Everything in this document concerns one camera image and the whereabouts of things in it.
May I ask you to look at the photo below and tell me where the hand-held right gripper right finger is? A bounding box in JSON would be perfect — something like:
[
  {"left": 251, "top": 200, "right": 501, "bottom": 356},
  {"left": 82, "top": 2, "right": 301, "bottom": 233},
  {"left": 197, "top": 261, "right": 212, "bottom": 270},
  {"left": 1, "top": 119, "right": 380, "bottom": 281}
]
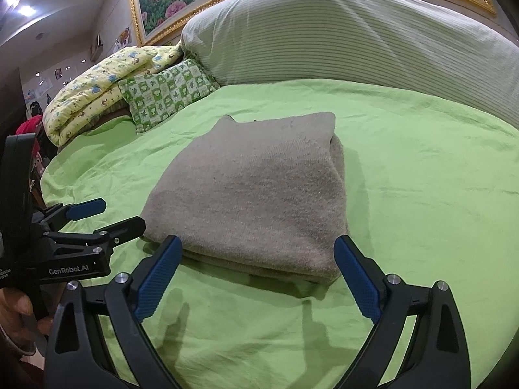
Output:
[{"left": 333, "top": 235, "right": 473, "bottom": 389}]

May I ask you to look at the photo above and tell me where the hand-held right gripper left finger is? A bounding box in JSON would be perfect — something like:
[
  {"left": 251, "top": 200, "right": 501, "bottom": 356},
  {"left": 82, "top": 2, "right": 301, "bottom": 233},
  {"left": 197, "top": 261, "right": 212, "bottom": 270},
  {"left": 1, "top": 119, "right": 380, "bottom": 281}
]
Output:
[{"left": 44, "top": 235, "right": 183, "bottom": 389}]

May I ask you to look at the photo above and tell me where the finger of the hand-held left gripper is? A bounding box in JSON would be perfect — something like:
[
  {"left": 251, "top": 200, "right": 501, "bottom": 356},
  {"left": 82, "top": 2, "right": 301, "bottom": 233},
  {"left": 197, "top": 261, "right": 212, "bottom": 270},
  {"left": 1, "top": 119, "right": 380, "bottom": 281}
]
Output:
[
  {"left": 40, "top": 198, "right": 108, "bottom": 228},
  {"left": 42, "top": 216, "right": 147, "bottom": 257}
]

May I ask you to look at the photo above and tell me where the beige knit sweater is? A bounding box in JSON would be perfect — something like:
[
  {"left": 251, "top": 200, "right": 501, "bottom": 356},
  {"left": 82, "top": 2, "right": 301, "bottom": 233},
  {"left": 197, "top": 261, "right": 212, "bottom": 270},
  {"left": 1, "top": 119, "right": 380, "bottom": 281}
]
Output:
[{"left": 140, "top": 111, "right": 349, "bottom": 285}]

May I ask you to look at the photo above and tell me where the person's left hand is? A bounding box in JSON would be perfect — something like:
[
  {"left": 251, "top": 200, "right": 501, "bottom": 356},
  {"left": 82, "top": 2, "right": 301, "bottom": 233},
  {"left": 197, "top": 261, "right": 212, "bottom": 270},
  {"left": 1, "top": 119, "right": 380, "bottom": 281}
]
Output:
[{"left": 0, "top": 288, "right": 54, "bottom": 358}]

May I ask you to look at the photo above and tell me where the red cloth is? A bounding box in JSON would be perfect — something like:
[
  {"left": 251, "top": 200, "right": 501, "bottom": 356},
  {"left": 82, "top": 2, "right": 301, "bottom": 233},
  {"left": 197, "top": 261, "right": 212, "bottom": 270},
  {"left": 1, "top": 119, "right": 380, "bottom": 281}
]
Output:
[{"left": 15, "top": 115, "right": 43, "bottom": 159}]

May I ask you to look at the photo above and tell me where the green bed sheet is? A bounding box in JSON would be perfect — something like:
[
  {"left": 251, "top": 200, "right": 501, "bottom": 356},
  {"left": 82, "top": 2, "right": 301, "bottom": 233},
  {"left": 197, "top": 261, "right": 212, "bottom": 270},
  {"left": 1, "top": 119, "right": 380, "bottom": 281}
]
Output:
[{"left": 41, "top": 79, "right": 519, "bottom": 389}]

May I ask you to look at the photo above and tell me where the yellow printed quilt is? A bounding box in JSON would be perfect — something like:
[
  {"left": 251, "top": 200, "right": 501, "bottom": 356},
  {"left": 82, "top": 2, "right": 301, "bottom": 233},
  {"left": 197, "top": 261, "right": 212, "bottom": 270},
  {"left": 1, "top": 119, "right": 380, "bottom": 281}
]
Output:
[{"left": 42, "top": 44, "right": 186, "bottom": 147}]

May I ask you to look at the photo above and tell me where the green checked pillow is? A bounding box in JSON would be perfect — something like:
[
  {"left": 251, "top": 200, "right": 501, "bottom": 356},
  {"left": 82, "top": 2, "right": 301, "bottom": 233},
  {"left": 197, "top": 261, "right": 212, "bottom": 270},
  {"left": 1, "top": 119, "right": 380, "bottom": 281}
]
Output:
[{"left": 117, "top": 59, "right": 222, "bottom": 134}]

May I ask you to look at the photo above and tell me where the gold framed flower painting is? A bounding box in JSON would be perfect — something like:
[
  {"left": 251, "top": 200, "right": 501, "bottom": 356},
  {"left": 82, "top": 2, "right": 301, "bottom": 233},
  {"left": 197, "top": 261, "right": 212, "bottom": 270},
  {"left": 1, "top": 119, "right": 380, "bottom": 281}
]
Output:
[{"left": 125, "top": 0, "right": 498, "bottom": 48}]

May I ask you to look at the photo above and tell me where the striped padded headboard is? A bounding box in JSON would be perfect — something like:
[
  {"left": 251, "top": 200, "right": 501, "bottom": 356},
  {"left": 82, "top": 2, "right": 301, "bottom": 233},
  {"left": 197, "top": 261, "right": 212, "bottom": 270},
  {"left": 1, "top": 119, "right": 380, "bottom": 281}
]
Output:
[{"left": 180, "top": 0, "right": 519, "bottom": 131}]

